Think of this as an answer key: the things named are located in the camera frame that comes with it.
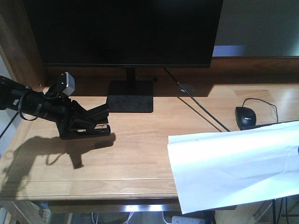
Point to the black computer monitor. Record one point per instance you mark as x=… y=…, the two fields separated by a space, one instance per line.
x=127 y=34

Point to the white paper sheet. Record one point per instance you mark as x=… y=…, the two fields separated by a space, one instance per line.
x=214 y=170

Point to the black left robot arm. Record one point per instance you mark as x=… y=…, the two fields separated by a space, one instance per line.
x=20 y=98

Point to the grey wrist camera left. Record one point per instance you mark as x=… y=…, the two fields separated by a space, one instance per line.
x=65 y=84

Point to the black computer mouse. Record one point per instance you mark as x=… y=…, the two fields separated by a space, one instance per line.
x=244 y=117

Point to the black keyboard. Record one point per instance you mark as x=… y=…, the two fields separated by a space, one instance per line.
x=263 y=125

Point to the white power strip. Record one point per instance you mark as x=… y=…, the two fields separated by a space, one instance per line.
x=186 y=220

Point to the black orange stapler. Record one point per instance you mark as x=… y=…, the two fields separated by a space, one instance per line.
x=98 y=130

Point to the grey desk cable grommet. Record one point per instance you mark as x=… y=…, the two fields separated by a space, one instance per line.
x=186 y=87

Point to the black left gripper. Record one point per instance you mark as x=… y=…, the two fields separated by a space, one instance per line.
x=57 y=104

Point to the wooden desk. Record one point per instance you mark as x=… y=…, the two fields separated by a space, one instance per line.
x=133 y=161

